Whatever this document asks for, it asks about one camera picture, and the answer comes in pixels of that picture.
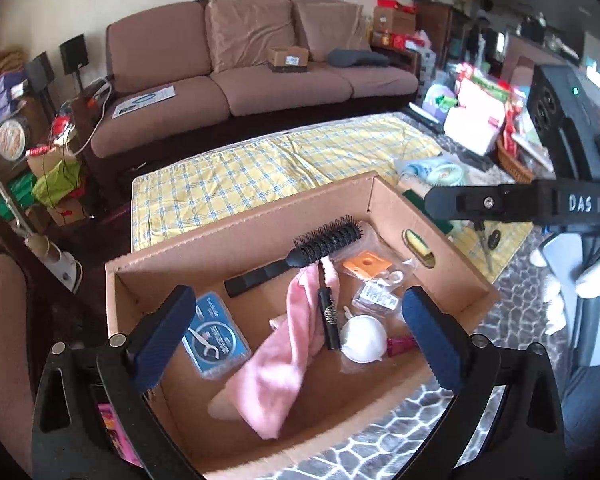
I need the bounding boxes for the clear plastic packet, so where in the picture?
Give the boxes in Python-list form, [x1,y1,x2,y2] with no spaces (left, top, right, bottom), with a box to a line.
[352,280,400,317]

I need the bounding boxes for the white tissue box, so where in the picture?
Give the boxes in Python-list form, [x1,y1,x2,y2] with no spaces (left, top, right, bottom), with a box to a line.
[442,105,501,156]

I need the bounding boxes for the small red tube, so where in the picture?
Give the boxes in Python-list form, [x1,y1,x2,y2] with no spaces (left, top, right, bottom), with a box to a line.
[386,336,417,357]

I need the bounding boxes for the dark wooden cabinet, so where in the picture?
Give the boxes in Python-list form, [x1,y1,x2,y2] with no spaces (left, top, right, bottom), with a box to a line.
[415,0,473,68]

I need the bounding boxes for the brown armchair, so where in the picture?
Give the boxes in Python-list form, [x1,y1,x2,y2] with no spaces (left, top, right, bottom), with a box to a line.
[0,252,36,480]

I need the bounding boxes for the blue floss pick box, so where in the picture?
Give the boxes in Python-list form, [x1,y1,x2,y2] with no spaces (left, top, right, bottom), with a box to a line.
[182,292,252,378]

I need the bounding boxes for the pink printed packet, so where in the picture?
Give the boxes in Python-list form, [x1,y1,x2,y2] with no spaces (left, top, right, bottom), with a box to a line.
[97,402,141,466]

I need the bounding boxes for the white cup face mask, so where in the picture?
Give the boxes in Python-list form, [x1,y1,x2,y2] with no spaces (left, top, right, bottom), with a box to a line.
[339,314,387,363]

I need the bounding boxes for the pink towel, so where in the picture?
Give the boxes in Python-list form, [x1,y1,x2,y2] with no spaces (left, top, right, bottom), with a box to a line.
[207,257,341,438]

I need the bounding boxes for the black remote control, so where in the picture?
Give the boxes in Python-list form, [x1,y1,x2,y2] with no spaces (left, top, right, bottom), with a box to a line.
[407,105,446,133]

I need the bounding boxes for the green scouring pad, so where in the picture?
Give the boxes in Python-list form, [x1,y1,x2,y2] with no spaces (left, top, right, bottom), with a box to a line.
[399,187,455,235]

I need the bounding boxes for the large cardboard box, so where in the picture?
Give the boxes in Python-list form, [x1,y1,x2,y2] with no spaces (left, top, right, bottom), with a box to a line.
[104,171,503,478]

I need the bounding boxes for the person's dark trousers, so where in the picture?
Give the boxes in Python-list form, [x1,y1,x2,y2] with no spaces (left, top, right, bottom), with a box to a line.
[562,340,600,461]

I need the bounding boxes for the white blue paper sheet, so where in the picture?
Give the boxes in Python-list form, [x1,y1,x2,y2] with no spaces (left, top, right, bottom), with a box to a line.
[111,85,176,120]

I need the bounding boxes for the black mascara tube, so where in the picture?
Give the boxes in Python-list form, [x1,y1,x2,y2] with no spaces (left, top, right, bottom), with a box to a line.
[317,260,342,351]

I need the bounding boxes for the black hair brush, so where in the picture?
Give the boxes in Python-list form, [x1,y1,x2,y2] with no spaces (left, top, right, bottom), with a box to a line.
[224,217,365,298]

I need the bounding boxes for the yellow plaid cloth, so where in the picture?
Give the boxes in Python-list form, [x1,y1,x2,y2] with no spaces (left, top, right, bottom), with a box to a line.
[131,112,533,286]

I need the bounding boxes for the wicker basket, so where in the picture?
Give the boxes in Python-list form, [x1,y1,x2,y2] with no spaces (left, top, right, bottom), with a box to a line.
[495,132,556,184]

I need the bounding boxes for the black handled scissors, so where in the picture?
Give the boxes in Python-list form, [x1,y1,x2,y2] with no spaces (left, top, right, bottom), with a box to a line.
[472,222,503,273]

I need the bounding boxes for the black speaker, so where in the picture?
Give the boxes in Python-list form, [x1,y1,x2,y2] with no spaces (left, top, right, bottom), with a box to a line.
[59,35,88,75]
[26,52,56,93]

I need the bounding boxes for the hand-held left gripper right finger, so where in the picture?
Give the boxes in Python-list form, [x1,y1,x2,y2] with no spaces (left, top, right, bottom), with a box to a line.
[401,286,566,480]

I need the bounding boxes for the grey pillow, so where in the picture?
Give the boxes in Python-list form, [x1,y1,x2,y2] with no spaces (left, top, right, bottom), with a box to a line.
[327,49,391,68]

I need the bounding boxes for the green bag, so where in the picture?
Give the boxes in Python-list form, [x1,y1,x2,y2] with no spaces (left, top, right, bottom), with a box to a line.
[31,160,83,208]

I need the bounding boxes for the cardboard box red top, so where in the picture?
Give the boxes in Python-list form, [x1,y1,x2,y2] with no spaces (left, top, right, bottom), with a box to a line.
[372,0,418,36]

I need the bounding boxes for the small cardboard box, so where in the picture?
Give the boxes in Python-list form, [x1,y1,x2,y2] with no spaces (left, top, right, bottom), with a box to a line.
[267,46,311,73]

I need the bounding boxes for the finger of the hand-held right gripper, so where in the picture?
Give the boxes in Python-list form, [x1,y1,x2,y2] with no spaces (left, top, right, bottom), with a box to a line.
[424,182,536,223]

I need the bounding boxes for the white power cable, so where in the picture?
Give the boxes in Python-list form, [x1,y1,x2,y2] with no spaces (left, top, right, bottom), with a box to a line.
[65,80,113,156]

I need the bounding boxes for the purple boxes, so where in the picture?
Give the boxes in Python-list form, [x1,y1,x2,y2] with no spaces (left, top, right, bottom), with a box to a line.
[0,72,28,133]

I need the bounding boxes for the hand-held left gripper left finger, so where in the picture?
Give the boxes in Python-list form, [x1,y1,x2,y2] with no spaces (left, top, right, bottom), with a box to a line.
[30,285,203,480]

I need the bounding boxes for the brown sofa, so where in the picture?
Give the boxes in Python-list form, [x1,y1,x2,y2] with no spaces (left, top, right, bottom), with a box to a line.
[89,0,421,191]

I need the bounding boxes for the grey patterned blanket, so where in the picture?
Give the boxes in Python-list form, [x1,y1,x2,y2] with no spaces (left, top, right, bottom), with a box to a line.
[257,110,581,480]

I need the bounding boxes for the white mop metal pole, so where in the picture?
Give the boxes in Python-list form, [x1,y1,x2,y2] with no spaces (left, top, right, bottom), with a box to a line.
[0,135,83,291]

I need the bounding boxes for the green handheld fan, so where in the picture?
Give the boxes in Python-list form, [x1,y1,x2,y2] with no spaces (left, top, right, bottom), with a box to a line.
[422,160,468,188]

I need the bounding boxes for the orange card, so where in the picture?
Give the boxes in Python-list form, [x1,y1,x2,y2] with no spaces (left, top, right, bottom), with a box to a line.
[341,252,393,277]

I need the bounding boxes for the brown sofa cushion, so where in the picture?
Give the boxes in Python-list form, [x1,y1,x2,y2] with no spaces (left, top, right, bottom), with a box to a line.
[292,0,368,63]
[205,0,301,73]

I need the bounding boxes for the purple green plastic containers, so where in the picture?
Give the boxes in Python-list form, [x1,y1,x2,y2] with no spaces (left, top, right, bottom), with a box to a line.
[422,82,461,116]

